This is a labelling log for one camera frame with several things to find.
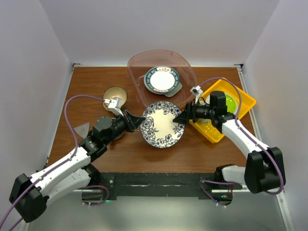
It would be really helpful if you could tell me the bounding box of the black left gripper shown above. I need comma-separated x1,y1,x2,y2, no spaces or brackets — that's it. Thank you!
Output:
103,108,144,145

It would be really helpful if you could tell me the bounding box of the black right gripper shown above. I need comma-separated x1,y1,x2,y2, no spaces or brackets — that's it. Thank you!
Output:
173,99,215,126

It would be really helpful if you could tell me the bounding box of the blue patterned bottom plate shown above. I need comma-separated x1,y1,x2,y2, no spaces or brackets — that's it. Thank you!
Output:
140,101,185,149

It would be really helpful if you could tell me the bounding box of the pale green divided dish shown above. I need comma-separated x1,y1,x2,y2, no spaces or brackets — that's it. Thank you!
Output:
165,83,182,97

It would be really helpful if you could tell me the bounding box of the green rimmed lettered plate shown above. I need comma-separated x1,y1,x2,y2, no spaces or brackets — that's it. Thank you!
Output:
143,66,180,95

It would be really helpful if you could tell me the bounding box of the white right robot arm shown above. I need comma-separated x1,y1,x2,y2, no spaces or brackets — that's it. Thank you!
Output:
173,91,285,195

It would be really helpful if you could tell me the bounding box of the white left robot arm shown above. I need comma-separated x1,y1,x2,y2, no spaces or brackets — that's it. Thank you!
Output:
9,110,145,223

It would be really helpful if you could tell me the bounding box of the clear pink plastic bin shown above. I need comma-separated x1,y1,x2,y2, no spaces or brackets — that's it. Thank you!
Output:
128,50,197,107

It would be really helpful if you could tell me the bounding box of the light blue white mug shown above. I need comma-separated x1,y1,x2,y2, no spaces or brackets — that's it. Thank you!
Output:
198,118,210,124

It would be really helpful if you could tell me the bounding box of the teal ceramic mug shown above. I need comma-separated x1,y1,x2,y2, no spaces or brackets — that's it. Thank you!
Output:
114,132,124,141

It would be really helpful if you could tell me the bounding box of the white rimmed plate under green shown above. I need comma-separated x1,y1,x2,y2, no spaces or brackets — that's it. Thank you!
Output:
205,92,238,116

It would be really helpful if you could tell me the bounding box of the beige ceramic bowl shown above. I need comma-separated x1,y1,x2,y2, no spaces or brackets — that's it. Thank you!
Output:
103,86,128,108

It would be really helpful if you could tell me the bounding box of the lime green plate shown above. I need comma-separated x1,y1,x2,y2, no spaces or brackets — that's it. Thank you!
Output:
225,93,238,114

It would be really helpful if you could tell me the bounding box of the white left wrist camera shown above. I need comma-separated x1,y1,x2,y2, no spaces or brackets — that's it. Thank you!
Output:
103,97,123,116

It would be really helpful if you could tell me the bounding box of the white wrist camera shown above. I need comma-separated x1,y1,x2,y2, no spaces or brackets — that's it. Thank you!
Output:
103,97,123,116
190,85,203,104

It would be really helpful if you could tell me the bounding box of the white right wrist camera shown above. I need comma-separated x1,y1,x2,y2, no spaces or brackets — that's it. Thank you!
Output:
190,85,203,104

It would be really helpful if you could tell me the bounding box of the spatula with wooden handle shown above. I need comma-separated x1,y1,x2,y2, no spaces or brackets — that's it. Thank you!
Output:
74,122,90,139

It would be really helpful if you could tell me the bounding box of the black mounting base plate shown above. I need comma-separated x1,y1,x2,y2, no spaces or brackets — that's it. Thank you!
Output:
72,172,244,202

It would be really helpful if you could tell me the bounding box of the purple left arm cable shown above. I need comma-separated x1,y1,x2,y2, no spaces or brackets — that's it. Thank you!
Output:
0,94,109,231

